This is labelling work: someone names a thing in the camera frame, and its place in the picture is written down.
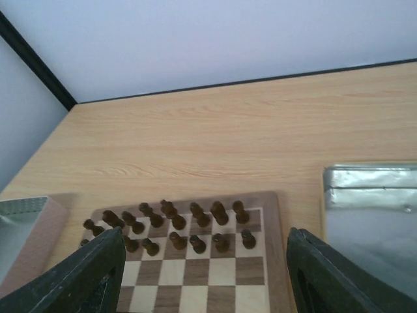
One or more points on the dark chess pieces row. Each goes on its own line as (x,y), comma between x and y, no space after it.
(180,230)

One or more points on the yellow metal tin box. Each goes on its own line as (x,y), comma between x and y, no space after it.
(369,216)

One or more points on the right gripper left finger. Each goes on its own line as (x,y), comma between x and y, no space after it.
(89,280)

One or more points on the silver metal tin lid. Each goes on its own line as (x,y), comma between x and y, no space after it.
(30,228)

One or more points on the wooden chess board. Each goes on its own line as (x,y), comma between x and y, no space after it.
(229,257)

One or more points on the black enclosure frame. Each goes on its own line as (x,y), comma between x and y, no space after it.
(111,49)

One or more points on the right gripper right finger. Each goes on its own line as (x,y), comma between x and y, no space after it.
(323,280)

